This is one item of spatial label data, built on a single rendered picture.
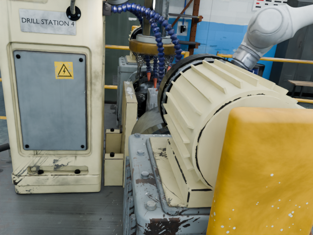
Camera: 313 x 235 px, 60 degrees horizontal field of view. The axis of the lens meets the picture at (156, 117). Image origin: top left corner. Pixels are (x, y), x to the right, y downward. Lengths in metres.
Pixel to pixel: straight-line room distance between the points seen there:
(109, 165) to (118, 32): 3.19
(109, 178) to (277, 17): 0.77
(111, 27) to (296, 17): 3.35
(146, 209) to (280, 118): 0.24
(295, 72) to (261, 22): 5.59
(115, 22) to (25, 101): 3.24
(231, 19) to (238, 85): 5.88
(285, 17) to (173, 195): 0.63
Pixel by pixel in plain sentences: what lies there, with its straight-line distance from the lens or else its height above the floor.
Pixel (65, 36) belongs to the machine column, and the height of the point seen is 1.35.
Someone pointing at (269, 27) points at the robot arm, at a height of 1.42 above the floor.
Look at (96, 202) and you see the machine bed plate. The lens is 1.02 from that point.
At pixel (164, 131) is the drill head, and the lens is 0.72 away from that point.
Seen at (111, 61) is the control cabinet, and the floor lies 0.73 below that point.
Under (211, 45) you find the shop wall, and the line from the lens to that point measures 6.17.
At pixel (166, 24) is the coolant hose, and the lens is 0.82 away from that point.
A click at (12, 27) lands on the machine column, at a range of 0.89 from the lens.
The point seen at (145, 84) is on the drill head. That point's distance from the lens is 1.28.
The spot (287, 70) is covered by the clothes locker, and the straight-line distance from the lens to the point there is 6.35.
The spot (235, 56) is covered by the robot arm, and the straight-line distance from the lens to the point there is 1.06.
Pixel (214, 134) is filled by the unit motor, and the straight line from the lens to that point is 0.35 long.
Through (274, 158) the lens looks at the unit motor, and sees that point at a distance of 0.31.
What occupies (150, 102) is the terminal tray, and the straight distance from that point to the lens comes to 1.04.
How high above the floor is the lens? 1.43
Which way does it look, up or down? 21 degrees down
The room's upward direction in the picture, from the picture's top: 5 degrees clockwise
